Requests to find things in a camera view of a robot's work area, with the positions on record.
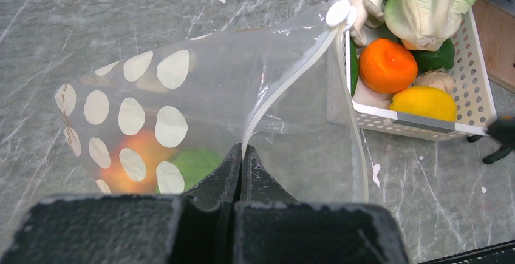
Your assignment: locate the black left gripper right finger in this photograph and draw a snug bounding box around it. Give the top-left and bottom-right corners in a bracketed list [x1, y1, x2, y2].
[240, 146, 296, 202]

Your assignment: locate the dark green cucumber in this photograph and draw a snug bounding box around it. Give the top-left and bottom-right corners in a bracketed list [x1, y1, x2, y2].
[350, 39, 359, 96]

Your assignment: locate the polka dot zip top bag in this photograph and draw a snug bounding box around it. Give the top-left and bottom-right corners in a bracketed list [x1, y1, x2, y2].
[54, 0, 369, 202]

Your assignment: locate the white garlic cluster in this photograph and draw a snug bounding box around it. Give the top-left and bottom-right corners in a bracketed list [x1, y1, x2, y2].
[350, 0, 384, 47]

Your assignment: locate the yellow lemon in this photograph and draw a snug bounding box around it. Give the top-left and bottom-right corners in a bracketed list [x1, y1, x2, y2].
[389, 86, 457, 121]

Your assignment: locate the green white cabbage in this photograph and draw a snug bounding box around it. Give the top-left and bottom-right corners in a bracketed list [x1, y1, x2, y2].
[384, 0, 477, 52]

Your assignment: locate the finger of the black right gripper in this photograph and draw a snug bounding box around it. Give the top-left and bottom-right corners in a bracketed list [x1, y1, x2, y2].
[482, 115, 514, 164]

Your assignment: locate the white perforated plastic basket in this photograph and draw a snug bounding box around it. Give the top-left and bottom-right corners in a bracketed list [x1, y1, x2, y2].
[330, 0, 496, 141]

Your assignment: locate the small garlic bulb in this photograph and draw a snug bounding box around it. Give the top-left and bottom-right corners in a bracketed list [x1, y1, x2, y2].
[413, 70, 455, 93]

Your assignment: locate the light green round fruit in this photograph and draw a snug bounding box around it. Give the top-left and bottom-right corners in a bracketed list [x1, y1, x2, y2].
[155, 149, 223, 194]

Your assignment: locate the peach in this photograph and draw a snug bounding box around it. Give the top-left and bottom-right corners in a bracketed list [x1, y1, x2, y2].
[100, 130, 177, 194]

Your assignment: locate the dark green avocado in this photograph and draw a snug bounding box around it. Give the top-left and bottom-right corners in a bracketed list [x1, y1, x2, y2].
[410, 39, 455, 73]

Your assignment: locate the orange tangerine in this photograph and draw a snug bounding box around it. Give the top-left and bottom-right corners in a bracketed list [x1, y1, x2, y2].
[358, 39, 418, 94]

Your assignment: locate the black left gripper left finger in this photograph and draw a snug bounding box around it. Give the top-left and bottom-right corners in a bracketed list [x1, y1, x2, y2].
[185, 143, 242, 204]

